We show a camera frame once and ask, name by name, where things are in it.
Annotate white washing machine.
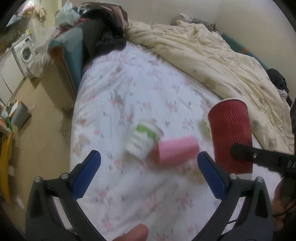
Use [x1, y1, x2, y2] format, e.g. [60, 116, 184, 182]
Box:
[12, 34, 37, 77]

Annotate white plastic bag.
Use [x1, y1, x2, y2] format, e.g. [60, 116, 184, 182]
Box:
[55, 1, 80, 27]

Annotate green white paper cup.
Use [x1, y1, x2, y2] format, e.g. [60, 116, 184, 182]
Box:
[125, 119, 164, 160]

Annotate cream bear duvet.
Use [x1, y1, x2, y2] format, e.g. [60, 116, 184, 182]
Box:
[125, 20, 295, 154]

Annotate teal bed frame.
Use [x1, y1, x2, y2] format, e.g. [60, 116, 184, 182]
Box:
[48, 26, 85, 101]

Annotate dark clothes by wall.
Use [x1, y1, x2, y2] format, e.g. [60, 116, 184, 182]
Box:
[266, 68, 292, 105]

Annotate grey trash bin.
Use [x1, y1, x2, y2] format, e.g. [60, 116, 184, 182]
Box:
[11, 102, 31, 128]

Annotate white leaf paper cup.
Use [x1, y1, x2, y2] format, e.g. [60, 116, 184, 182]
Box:
[202, 113, 212, 138]

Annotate black clothes pile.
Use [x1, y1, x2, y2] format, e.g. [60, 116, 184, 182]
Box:
[77, 8, 126, 63]

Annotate white floral bed sheet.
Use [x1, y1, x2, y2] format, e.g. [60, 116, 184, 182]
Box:
[70, 42, 220, 240]

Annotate person's thumb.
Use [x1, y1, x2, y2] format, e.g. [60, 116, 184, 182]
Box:
[113, 223, 149, 241]

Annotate pink plastic cup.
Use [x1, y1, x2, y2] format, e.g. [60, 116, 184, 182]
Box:
[151, 136, 200, 166]

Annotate red ripple paper cup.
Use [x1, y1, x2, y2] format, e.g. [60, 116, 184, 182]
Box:
[208, 98, 253, 174]

